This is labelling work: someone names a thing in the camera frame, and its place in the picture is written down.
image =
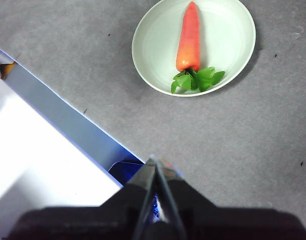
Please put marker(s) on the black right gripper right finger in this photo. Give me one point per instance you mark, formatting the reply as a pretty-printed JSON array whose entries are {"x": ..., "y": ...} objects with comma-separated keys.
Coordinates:
[{"x": 230, "y": 225}]

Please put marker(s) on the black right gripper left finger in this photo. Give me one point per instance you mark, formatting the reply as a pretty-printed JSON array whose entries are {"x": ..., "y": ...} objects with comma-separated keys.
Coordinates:
[{"x": 92, "y": 222}]

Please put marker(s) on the green plate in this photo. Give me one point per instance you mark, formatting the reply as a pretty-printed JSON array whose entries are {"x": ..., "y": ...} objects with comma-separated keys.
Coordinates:
[{"x": 225, "y": 37}]

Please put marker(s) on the orange toy carrot green leaves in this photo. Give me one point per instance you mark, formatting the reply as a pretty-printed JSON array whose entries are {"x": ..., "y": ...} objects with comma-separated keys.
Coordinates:
[{"x": 190, "y": 37}]

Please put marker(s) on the dark blue glossy object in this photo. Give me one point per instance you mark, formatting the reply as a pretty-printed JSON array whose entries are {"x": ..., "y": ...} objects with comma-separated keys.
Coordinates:
[{"x": 122, "y": 172}]

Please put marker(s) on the small brown scrap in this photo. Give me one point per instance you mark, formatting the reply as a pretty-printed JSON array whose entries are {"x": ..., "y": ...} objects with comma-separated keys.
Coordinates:
[{"x": 6, "y": 70}]

